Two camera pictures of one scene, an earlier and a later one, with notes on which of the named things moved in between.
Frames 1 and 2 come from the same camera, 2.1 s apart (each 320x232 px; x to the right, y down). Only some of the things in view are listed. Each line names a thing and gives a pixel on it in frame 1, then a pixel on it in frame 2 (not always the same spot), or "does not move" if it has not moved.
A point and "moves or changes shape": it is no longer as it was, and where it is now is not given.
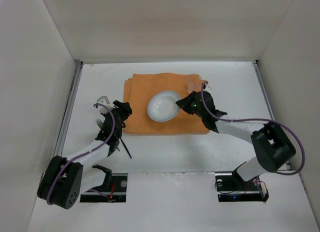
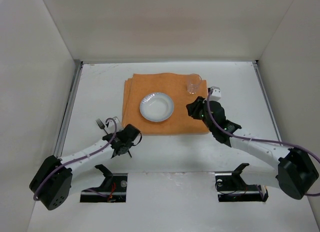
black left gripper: x=110 y=124 → x=119 y=147
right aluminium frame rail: x=255 y=63 does not move
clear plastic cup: x=194 y=83 does not move
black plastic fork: x=99 y=123 does not move
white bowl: x=162 y=106 moves or changes shape
